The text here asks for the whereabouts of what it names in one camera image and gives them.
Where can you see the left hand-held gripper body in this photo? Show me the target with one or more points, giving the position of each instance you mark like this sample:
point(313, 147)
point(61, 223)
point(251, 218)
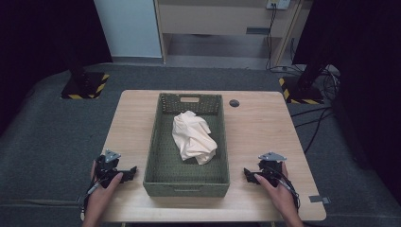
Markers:
point(105, 165)

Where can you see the cream cloth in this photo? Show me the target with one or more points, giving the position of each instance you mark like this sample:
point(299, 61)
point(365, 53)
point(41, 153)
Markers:
point(193, 137)

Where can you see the white wall socket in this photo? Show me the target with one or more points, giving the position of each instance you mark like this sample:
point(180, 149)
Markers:
point(278, 3)

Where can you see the dark round table grommet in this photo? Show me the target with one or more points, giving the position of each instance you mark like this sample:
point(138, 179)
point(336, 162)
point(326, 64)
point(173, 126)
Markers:
point(234, 103)

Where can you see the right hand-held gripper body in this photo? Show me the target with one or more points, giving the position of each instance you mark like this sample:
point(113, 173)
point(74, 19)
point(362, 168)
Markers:
point(270, 167)

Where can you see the green perforated plastic basket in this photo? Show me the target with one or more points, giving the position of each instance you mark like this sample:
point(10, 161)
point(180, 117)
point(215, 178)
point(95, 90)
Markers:
point(167, 170)

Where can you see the person's right hand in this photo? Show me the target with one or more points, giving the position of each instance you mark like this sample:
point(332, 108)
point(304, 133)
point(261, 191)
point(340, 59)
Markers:
point(282, 197)

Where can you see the grey tape strip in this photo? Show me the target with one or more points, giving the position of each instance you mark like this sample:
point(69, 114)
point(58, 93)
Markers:
point(319, 199)

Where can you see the person's left hand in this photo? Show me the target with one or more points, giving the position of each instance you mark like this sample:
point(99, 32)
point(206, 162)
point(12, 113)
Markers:
point(100, 198)

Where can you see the black curtain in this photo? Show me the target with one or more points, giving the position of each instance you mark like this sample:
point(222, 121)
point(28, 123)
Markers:
point(38, 38)
point(365, 78)

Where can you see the black stand post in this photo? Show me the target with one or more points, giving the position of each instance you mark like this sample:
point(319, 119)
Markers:
point(80, 75)
point(310, 74)

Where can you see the black hazard-striped stand base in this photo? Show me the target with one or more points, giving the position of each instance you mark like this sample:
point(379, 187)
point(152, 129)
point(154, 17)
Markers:
point(96, 86)
point(299, 96)

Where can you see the white panel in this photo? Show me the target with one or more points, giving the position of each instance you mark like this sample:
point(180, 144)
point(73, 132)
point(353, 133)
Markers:
point(129, 28)

